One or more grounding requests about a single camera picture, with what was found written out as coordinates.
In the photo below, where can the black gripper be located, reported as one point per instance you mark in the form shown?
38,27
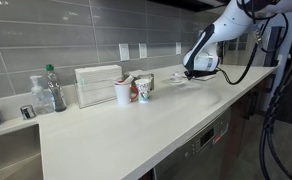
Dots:
195,73

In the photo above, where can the small white espresso cup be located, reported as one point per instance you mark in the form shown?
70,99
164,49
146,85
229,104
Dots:
176,76

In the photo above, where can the small white saucer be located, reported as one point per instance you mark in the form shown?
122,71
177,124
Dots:
176,80

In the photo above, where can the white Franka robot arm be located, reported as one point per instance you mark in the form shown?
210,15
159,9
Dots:
226,26

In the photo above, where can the grey napkin holder with napkins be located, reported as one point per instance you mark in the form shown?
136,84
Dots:
145,76

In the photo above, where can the patterned paper cup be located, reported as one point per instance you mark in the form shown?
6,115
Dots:
143,90

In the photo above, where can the stainless steel dishwasher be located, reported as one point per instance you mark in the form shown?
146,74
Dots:
199,146

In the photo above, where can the dark wood base cabinet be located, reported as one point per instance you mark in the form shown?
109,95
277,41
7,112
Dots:
239,126

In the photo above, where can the green cap dish soap bottle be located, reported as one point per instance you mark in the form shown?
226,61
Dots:
56,91

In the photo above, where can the clear hand soap dispenser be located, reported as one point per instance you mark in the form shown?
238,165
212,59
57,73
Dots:
40,97

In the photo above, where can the undermount kitchen sink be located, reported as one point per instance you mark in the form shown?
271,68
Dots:
12,150

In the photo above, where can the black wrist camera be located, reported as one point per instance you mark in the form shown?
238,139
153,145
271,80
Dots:
208,73

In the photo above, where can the white wall switch plate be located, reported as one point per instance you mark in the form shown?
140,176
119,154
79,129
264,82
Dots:
124,51

